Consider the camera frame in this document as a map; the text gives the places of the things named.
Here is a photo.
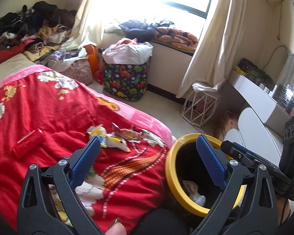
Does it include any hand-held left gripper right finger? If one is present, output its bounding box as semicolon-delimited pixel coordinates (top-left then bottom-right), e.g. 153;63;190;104
191;134;278;235

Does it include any cream curtain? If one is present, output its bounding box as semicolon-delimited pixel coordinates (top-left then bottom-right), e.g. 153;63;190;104
178;0;250;101
61;0;108;51

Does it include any white wire stool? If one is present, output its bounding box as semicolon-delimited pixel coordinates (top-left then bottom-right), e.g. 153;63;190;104
182;84;223;129

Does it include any red box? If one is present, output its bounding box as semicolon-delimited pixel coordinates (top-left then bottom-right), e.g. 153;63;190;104
13;128;43;158

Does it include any yellow snack wrapper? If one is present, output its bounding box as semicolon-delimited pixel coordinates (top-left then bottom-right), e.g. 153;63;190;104
100;135;131;152

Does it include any yellow rimmed black trash bin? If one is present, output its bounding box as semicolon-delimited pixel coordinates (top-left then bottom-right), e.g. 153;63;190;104
165;133;247;218

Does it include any white drawer cabinet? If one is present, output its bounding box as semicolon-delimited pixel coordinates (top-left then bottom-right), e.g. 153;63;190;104
223;108;288;172

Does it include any clear organizer box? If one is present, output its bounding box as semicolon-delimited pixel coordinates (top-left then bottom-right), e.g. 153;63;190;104
272;83;294;115

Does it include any black framed window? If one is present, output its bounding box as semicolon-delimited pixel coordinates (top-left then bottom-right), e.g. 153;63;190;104
98;0;216;20

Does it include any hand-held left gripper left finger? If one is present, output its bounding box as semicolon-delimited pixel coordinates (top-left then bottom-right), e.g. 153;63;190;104
17;136;106;235

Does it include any red floral blanket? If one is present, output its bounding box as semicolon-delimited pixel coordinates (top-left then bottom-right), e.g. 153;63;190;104
0;65;177;233

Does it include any white vanity desk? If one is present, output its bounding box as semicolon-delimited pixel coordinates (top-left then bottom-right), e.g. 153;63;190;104
229;71;292;130

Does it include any dark brown bag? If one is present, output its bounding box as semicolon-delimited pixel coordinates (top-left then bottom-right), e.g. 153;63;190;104
238;58;276;89

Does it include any pile of clothes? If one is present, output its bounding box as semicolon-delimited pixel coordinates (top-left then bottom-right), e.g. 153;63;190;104
0;1;89;68

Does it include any white cloth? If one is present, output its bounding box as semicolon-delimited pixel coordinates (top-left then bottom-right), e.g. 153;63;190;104
192;83;212;93

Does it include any wavy edged mirror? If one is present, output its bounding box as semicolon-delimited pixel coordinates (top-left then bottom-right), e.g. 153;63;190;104
274;45;294;113

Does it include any orange patterned quilt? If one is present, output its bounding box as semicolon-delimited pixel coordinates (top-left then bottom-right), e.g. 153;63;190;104
153;26;199;52

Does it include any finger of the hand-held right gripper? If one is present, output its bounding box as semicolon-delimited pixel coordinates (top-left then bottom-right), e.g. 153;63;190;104
221;140;275;170

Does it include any person's left hand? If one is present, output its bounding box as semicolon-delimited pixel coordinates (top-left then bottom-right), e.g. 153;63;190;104
105;218;126;235

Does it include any colourful snack wrapper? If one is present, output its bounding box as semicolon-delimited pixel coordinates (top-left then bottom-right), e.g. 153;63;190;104
112;124;141;142

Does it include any beige bed sheet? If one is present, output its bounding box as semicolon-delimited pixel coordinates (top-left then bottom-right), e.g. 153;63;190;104
0;53;37;93

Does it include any person's black pants leg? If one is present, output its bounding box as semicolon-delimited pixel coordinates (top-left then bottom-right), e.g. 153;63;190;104
130;207;196;235

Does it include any dinosaur print storage basket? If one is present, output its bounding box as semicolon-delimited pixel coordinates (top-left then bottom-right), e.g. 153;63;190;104
102;56;152;102

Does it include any dark blue jacket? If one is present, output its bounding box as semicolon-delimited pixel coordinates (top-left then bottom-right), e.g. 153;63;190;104
119;20;160;43

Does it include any floral fabric bag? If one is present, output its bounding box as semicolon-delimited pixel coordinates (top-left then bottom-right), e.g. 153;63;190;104
61;57;93;86

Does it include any white plastic bag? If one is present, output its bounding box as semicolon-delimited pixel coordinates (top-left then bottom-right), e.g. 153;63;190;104
102;42;153;65

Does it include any orange bag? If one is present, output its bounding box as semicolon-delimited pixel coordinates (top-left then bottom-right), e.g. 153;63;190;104
84;44;100;75

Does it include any white and yellow wrapper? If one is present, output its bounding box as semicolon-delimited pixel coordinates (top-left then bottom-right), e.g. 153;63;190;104
87;125;107;138

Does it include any person's right forearm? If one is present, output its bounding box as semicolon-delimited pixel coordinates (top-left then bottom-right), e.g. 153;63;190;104
276;196;293;228

